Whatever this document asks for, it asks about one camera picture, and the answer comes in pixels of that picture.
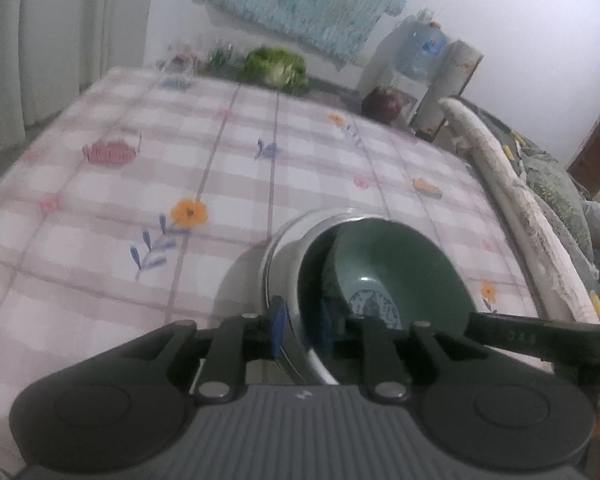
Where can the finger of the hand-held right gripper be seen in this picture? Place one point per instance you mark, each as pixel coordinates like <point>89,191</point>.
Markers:
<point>520,337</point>

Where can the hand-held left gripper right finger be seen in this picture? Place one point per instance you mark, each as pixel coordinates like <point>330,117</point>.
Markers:
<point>326,330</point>

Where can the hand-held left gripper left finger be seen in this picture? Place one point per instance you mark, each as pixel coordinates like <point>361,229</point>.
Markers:
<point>279,327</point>

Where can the green ceramic bowl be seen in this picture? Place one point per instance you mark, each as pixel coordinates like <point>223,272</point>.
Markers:
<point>400,255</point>

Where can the green leaf print pillow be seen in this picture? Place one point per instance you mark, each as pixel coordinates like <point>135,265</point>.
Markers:
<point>560,200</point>

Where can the red onion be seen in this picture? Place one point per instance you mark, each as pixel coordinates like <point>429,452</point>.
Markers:
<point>382,105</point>

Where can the green broccoli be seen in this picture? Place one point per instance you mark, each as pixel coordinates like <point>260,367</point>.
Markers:
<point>275,67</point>

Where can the white water dispenser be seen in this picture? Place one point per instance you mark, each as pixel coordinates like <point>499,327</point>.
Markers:
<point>380,67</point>

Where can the blue water jug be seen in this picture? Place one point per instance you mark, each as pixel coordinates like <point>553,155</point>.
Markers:
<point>422,47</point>

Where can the white curtain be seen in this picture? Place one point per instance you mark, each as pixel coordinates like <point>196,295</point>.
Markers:
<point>55,50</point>

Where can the teal floral wall cloth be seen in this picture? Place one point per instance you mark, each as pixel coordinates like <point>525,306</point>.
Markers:
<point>305,0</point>

